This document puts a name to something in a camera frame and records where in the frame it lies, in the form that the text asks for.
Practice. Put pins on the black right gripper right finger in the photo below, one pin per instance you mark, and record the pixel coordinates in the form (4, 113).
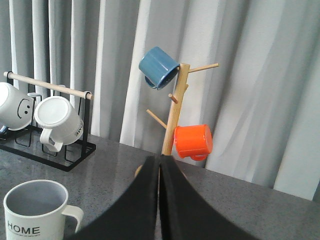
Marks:
(185, 215)

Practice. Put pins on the white ribbed HOME mug hanging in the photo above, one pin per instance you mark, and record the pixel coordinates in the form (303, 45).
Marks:
(61, 125)

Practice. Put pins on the grey pleated curtain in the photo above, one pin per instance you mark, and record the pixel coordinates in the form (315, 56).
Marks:
(262, 103)

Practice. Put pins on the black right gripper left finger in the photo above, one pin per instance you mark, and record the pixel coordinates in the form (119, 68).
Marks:
(133, 215)

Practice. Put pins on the black rack with wooden bar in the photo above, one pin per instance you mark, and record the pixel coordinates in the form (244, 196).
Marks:
(26, 141)

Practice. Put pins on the orange enamel mug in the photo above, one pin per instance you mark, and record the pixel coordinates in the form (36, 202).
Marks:
(194, 141)

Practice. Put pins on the white smiley face mug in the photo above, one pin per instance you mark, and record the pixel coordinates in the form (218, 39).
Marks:
(16, 108)

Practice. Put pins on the wooden mug tree stand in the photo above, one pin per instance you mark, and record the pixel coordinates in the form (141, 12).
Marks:
(176, 104)

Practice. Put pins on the blue enamel mug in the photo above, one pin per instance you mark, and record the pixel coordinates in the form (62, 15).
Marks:
(158, 68)

